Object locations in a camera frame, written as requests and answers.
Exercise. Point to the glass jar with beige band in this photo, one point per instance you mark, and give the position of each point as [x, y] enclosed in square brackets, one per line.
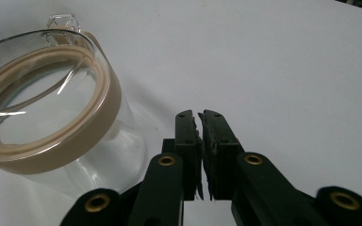
[53, 106]

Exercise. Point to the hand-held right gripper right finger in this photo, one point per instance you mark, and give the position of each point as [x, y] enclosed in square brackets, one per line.
[220, 150]

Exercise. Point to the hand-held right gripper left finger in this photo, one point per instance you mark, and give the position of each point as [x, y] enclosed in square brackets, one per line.
[187, 147]

